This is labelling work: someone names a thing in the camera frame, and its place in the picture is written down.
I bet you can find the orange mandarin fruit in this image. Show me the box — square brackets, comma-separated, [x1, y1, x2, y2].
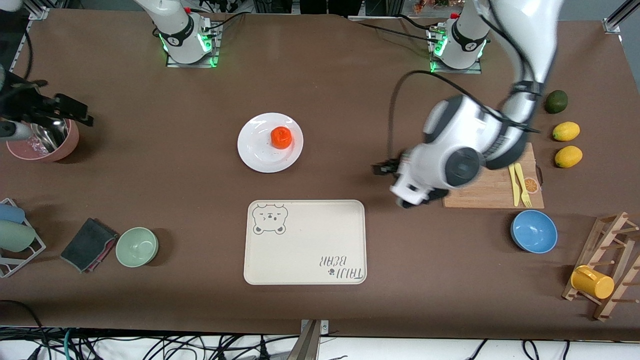
[270, 126, 294, 150]

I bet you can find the dark grey folded cloth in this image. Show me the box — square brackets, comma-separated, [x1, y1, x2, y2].
[60, 217, 119, 274]

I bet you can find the yellow plastic knife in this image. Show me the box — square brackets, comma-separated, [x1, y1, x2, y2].
[507, 162, 521, 207]

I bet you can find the metal table clamp bracket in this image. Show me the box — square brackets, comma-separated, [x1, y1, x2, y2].
[287, 319, 330, 360]

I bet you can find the yellow cup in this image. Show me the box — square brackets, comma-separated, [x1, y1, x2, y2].
[570, 265, 615, 300]

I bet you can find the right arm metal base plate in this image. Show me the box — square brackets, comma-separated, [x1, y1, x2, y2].
[166, 22, 221, 68]

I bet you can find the metal ladle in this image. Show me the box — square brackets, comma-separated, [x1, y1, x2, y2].
[31, 120, 69, 153]

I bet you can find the pink bowl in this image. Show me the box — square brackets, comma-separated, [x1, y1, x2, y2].
[6, 119, 80, 162]

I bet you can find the beige bear print tray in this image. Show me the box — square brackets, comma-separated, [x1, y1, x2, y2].
[243, 199, 367, 285]

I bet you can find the blue bowl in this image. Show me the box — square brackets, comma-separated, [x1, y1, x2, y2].
[510, 209, 558, 254]

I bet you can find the pale green bowl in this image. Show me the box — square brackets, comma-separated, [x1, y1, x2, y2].
[115, 227, 159, 268]

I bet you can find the wooden cutting board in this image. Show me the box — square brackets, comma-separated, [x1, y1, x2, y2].
[442, 142, 545, 209]

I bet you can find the pale green cup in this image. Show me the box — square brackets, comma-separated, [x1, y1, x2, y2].
[0, 220, 37, 253]

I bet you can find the light blue cup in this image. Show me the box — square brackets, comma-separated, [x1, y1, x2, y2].
[0, 203, 26, 224]

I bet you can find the white wire rack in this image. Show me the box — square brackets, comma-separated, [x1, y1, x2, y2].
[0, 197, 47, 278]

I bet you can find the yellow lemon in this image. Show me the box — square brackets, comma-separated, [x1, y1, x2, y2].
[554, 145, 584, 169]
[552, 121, 581, 142]

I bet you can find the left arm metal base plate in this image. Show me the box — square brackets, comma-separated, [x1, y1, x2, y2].
[429, 25, 483, 75]

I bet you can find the white round plate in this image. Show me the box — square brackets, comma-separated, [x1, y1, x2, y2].
[237, 112, 304, 174]

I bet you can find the aluminium frame corner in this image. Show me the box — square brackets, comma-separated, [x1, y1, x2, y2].
[602, 0, 640, 34]
[27, 0, 52, 21]

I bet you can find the black base power cable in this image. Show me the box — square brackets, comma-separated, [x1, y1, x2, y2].
[349, 18, 442, 43]

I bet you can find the wooden mug rack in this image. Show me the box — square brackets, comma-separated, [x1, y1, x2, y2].
[561, 211, 640, 322]

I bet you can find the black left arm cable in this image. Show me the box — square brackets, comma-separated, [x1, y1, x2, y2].
[387, 70, 541, 166]

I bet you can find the dark green avocado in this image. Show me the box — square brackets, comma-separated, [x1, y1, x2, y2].
[544, 90, 569, 114]

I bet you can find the yellow plastic fork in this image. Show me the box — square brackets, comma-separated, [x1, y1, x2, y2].
[514, 162, 533, 208]

